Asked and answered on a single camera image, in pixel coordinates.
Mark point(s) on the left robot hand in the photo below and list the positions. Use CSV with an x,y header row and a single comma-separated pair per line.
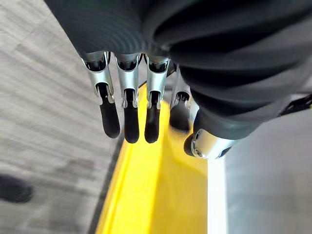
x,y
207,48

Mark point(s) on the white shelf side panel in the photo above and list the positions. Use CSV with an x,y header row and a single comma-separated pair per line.
x,y
268,182

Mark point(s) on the yellow metal shelf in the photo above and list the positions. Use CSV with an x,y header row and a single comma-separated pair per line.
x,y
158,190

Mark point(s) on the dark robot foot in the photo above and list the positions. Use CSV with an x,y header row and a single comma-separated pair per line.
x,y
14,189

